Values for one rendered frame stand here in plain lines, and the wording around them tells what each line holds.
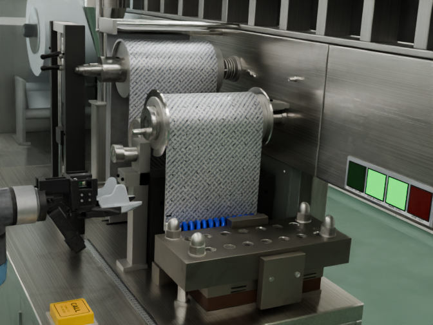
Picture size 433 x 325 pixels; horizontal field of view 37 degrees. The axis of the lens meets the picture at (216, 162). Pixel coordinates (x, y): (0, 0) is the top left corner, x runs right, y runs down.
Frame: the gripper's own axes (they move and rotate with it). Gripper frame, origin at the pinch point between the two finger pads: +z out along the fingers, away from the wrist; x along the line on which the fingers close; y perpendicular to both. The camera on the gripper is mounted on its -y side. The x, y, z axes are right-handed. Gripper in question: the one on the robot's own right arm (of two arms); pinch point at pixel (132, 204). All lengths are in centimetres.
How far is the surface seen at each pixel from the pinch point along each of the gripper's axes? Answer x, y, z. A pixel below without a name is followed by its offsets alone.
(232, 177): 0.2, 3.7, 24.2
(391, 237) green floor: 186, -104, 253
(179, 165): 0.1, 7.6, 10.7
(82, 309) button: -10.2, -17.0, -13.7
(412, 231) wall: 187, -102, 272
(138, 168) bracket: 7.7, 5.5, 4.3
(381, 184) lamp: -31, 9, 40
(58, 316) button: -11.3, -17.1, -18.6
